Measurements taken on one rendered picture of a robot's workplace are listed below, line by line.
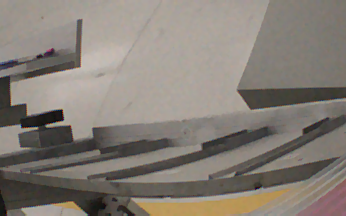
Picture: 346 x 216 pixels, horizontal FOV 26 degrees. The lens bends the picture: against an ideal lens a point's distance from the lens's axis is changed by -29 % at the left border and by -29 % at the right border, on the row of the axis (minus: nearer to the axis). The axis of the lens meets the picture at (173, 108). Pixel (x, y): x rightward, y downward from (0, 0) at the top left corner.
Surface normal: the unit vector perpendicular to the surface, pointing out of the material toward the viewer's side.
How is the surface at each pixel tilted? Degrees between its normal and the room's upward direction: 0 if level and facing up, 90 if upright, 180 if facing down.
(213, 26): 0
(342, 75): 0
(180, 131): 47
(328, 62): 0
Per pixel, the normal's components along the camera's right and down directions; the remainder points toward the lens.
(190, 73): -0.55, -0.62
